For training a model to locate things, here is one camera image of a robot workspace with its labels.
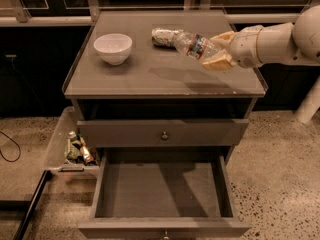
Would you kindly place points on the grey drawer cabinet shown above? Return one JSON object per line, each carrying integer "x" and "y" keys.
{"x": 155, "y": 83}

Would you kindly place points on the grey open middle drawer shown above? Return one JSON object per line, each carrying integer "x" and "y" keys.
{"x": 140, "y": 193}

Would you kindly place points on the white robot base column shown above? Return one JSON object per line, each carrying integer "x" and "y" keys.
{"x": 310, "y": 104}

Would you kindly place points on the grey upper drawer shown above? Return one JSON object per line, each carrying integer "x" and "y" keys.
{"x": 147, "y": 133}

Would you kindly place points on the brass drawer knob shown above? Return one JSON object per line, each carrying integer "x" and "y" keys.
{"x": 164, "y": 136}
{"x": 165, "y": 236}

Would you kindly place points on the clear plastic water bottle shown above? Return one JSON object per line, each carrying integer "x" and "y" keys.
{"x": 194, "y": 46}

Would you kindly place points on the white ceramic bowl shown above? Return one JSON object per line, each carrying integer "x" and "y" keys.
{"x": 113, "y": 48}

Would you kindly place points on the clear plastic storage bin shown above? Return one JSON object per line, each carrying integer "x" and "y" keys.
{"x": 55, "y": 156}

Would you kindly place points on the brass middle drawer knob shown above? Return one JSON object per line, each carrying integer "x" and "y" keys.
{"x": 165, "y": 236}

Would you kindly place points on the brass upper drawer knob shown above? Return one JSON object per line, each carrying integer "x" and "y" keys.
{"x": 164, "y": 136}

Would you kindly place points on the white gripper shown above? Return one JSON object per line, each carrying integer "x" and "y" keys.
{"x": 244, "y": 48}

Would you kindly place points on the black floor rail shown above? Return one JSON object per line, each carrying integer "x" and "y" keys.
{"x": 32, "y": 204}

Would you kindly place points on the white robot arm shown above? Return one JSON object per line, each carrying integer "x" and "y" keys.
{"x": 289, "y": 43}

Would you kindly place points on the small bottles in bin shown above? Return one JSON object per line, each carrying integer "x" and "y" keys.
{"x": 77, "y": 151}

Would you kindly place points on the white railing frame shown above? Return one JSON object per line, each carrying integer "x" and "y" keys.
{"x": 15, "y": 13}

